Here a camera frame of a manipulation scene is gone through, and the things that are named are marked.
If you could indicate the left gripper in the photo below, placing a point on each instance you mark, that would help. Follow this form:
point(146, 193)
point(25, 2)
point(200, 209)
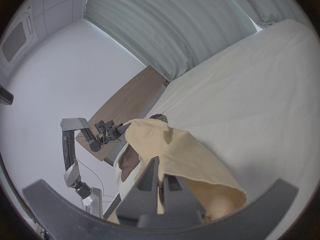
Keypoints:
point(115, 133)

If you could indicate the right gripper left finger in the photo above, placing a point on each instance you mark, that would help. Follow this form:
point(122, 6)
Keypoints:
point(140, 201)

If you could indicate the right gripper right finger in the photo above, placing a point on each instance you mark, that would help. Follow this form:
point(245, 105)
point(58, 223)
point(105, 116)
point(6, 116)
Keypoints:
point(180, 201)

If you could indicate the tan shorts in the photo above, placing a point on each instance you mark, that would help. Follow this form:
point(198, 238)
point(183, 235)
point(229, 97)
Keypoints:
point(187, 154)

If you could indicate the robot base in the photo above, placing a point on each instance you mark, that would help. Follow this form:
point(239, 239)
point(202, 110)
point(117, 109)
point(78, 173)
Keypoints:
point(92, 201)

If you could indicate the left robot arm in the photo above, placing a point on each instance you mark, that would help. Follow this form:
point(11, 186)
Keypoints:
point(73, 124)

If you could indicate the bed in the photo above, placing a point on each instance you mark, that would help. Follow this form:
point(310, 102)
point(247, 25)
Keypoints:
point(237, 96)

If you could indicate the brown garment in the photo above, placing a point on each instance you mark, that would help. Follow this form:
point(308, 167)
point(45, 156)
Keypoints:
point(128, 164)

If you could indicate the black garment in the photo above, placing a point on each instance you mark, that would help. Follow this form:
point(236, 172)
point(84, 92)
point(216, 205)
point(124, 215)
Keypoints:
point(155, 116)

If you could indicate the pale green curtain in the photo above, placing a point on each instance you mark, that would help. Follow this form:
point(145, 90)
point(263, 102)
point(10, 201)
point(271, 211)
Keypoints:
point(150, 29)
point(275, 4)

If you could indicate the ceiling air conditioner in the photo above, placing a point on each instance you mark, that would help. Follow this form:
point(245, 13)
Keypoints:
point(17, 39)

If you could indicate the window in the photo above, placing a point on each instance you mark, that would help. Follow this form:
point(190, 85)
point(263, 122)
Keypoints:
point(257, 25)

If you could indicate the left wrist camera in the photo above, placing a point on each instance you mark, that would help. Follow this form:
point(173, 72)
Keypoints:
point(110, 123)

